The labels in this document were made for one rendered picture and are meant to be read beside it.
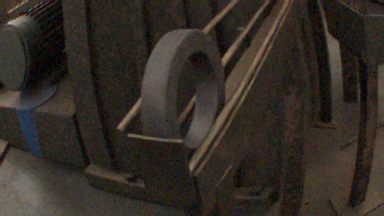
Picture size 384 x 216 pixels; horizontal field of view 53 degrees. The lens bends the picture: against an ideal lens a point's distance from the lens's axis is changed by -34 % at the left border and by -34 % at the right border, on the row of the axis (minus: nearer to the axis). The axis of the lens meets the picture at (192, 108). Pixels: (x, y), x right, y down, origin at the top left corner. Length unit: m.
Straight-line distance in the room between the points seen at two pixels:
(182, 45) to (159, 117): 0.09
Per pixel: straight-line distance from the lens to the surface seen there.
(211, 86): 0.79
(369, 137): 1.34
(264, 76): 0.91
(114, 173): 1.76
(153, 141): 0.66
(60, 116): 1.88
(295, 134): 1.31
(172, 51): 0.67
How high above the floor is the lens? 0.99
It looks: 26 degrees down
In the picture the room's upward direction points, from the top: 9 degrees counter-clockwise
